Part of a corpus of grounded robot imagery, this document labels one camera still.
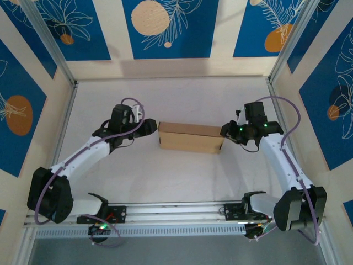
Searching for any brown cardboard paper box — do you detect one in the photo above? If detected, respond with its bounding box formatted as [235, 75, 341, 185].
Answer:
[158, 121, 226, 155]

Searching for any blue wall panel cream circle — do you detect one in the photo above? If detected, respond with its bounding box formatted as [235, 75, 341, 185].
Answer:
[122, 0, 221, 60]

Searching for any wide aluminium base rail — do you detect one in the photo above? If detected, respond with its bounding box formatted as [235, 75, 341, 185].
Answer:
[23, 200, 328, 229]

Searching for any aluminium table edge rail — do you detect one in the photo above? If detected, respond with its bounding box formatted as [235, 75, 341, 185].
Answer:
[52, 82, 79, 165]
[266, 78, 298, 166]

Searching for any blue wall panel dark circle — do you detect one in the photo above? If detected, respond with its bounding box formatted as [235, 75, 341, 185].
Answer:
[299, 26, 353, 171]

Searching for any aluminium frame post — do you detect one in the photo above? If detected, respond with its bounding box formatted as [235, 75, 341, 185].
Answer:
[20, 0, 78, 87]
[269, 0, 317, 84]

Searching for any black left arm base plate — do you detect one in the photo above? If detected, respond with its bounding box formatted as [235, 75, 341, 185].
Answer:
[76, 205, 127, 224]

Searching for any grey slotted cable duct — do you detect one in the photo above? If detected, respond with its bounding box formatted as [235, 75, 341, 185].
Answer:
[34, 225, 248, 239]

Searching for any blue wall panel fern drawing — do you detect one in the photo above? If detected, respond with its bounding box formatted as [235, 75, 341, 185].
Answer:
[233, 0, 308, 59]

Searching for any blue wall panel big orange circle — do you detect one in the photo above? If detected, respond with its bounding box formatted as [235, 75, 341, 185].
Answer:
[0, 38, 48, 178]

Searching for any blue wall panel flower drawing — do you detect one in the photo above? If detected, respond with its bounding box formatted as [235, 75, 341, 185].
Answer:
[33, 0, 111, 62]

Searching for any narrow plain blue wall panel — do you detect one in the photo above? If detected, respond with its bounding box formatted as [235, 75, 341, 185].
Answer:
[286, 0, 340, 75]
[0, 4, 58, 80]

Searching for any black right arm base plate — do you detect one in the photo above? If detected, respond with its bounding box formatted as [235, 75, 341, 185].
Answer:
[223, 203, 275, 221]

